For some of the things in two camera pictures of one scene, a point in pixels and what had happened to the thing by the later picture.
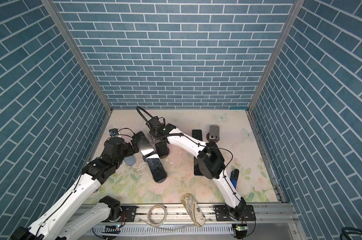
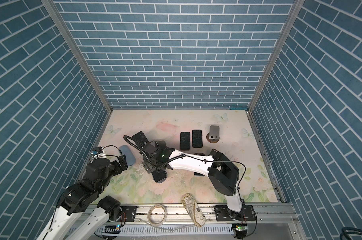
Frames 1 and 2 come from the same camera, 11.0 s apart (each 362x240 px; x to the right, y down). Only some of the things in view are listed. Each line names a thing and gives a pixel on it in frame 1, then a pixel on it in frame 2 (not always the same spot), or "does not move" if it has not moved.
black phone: (197, 134) does not move
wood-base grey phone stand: (214, 134) does not move
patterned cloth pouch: (195, 212) does not move
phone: (143, 143) does not move
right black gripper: (153, 136) → (147, 165)
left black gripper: (131, 151) → (118, 168)
